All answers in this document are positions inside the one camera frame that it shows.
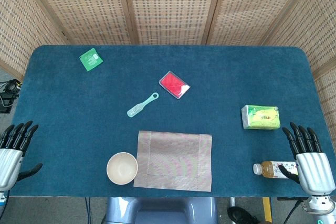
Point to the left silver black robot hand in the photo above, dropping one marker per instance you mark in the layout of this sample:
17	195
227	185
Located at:
9	163

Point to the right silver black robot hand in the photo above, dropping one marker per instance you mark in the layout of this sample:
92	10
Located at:
315	171

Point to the light brown bowl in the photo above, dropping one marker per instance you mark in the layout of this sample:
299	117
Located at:
122	168

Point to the gray woven placemat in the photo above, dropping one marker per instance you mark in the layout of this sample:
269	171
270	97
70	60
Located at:
173	161

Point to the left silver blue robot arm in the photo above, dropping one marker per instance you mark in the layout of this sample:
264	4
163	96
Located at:
2	197

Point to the blue gray robot base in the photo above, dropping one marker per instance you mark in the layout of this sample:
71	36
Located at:
162	211

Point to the tea bottle white cap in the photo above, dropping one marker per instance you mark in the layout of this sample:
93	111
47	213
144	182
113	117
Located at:
267	169

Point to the green tissue pack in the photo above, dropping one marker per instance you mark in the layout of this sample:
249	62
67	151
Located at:
261	117

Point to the black shoe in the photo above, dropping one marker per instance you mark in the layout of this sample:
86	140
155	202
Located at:
240	216

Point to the silver table leg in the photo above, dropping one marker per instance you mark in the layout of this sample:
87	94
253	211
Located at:
232	201

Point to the blue table cover cloth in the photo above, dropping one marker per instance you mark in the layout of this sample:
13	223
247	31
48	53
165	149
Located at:
223	77

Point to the green square sachet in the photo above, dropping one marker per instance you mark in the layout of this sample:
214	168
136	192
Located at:
91	59

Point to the woven bamboo screen panel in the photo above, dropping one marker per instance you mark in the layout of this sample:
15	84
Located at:
21	30
254	6
84	6
315	32
170	6

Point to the mint green brush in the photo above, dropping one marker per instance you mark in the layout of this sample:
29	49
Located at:
137	108

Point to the red pad clear case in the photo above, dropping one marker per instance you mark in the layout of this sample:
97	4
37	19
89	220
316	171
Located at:
173	84

